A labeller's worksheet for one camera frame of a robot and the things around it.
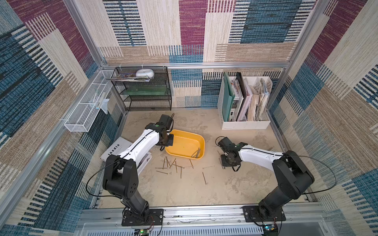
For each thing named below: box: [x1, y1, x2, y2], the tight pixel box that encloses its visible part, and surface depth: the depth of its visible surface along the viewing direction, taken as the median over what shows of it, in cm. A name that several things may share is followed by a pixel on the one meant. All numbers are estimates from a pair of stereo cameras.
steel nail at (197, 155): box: [190, 147, 201, 159], surface depth 98 cm
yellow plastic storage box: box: [164, 129, 206, 160], surface depth 97 cm
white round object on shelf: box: [135, 68, 156, 80], surface depth 91 cm
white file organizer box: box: [217, 75, 274, 131], surface depth 102 cm
